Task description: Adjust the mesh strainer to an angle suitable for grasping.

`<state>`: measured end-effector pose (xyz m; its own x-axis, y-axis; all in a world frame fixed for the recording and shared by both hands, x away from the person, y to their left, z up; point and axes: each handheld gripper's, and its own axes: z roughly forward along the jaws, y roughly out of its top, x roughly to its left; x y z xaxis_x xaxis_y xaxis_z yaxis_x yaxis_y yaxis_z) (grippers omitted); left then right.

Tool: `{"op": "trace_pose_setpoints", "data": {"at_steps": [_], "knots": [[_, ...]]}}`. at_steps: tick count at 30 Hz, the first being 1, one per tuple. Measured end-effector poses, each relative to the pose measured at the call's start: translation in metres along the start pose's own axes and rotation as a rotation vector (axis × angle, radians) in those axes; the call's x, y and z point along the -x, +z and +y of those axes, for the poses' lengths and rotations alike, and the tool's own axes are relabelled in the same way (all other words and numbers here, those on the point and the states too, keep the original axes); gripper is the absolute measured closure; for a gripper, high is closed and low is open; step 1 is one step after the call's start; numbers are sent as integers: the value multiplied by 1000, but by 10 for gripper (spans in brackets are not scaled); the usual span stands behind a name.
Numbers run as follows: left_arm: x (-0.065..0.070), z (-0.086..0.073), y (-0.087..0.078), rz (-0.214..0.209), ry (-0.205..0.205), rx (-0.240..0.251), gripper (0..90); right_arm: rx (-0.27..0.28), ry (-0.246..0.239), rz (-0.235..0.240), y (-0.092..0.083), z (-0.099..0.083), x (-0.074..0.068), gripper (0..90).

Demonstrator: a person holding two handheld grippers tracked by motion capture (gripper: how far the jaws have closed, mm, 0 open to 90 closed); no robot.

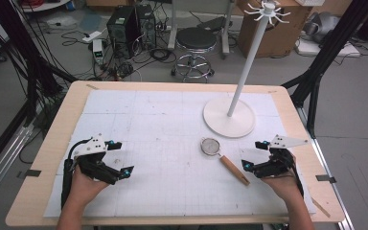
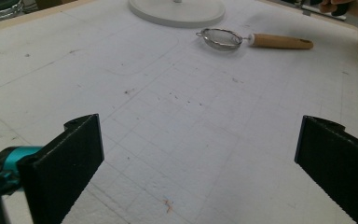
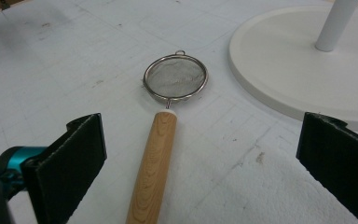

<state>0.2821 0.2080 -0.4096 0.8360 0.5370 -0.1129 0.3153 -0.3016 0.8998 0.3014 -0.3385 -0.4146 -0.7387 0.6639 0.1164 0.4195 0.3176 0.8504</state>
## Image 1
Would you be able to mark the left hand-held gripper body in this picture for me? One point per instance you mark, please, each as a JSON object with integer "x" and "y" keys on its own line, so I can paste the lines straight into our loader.
{"x": 89, "y": 148}

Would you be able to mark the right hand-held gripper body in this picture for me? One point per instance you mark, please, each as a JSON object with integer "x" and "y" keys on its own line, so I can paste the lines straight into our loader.
{"x": 278, "y": 161}

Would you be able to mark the white hook stand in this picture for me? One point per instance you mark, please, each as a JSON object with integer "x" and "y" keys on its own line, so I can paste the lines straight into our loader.
{"x": 246, "y": 73}

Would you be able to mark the person's right hand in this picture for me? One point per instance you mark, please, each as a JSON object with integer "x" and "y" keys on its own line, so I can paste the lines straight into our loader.
{"x": 284, "y": 187}

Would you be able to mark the person's left hand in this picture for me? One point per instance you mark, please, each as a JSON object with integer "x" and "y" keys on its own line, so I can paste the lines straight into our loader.
{"x": 84, "y": 188}

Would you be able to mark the white grid mat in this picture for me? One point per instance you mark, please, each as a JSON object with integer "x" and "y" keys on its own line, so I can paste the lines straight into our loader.
{"x": 172, "y": 191}

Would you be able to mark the black tape strip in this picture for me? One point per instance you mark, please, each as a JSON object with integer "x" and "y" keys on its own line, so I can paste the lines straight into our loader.
{"x": 326, "y": 178}
{"x": 30, "y": 173}

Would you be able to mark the thin wooden stick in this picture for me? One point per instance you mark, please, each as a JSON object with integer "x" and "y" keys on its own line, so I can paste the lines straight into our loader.
{"x": 321, "y": 207}

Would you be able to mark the white box device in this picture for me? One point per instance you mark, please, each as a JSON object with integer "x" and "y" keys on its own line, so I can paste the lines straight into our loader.
{"x": 98, "y": 51}

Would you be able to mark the brown cardboard box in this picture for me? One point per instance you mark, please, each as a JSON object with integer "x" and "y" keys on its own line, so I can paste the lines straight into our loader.
{"x": 274, "y": 35}

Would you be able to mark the flat white board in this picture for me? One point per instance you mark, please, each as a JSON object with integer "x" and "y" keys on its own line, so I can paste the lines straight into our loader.
{"x": 316, "y": 48}

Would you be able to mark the white power strip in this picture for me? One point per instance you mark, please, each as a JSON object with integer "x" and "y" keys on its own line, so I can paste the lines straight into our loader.
{"x": 92, "y": 36}

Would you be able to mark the large black computer tower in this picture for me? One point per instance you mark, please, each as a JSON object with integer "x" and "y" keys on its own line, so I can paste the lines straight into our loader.
{"x": 121, "y": 30}

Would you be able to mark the slim black computer tower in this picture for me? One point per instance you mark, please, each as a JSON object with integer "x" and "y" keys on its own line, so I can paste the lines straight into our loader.
{"x": 147, "y": 25}

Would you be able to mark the black round stool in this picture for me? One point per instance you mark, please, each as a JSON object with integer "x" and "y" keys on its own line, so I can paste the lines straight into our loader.
{"x": 195, "y": 38}

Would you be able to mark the grey bundled bag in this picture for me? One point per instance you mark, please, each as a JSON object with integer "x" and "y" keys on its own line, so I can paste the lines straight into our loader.
{"x": 321, "y": 25}

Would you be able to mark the aluminium rail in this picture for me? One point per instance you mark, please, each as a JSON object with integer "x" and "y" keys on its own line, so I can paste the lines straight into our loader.
{"x": 330, "y": 179}
{"x": 3, "y": 159}

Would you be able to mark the black metal frame stand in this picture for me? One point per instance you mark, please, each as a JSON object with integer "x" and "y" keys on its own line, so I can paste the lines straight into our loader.
{"x": 32, "y": 64}
{"x": 326, "y": 60}

